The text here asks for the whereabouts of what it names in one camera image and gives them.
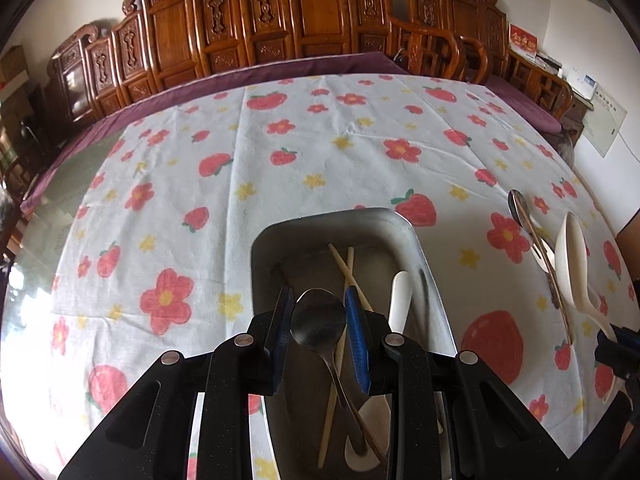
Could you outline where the wooden chopstick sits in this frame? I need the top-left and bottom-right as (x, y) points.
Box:
(318, 244), (386, 464)
(316, 245), (356, 469)

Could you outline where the stainless steel spoon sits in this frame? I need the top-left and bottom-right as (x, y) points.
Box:
(290, 288), (367, 455)

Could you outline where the small cartoon handle spoon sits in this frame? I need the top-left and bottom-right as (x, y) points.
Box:
(508, 190), (574, 346)

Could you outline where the white plastic ladle spoon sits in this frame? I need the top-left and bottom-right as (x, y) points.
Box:
(554, 212), (617, 342)

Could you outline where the rectangular metal tray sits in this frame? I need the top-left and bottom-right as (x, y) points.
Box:
(250, 208), (458, 479)

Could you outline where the strawberry flower print tablecloth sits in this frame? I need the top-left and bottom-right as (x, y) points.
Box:
(0, 72), (639, 480)

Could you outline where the wooden side table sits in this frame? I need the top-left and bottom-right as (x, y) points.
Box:
(560, 92), (593, 145)

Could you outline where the glass coffee table top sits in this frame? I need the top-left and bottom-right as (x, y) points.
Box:
(8, 131), (126, 291)

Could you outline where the purple armchair cushion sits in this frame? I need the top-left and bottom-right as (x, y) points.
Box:
(485, 75), (562, 134)

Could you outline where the white telephone device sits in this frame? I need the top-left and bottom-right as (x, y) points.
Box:
(565, 68), (598, 101)

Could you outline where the purple sofa cushion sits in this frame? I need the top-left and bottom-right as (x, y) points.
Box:
(21, 52), (407, 214)

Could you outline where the red desk calendar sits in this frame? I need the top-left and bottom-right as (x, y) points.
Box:
(508, 23), (538, 60)

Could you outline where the carved wooden armchair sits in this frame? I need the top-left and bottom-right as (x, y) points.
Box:
(408, 0), (573, 119)

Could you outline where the carved wooden sofa bench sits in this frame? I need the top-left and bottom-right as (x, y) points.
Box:
(44, 0), (465, 133)

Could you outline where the dark storage cabinet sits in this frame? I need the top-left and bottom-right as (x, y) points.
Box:
(1, 87), (51, 197)

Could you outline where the cardboard box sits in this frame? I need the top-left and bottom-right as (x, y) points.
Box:
(0, 44), (28, 84)

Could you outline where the white wall distribution box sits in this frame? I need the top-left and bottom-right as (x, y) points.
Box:
(582, 84), (627, 157)

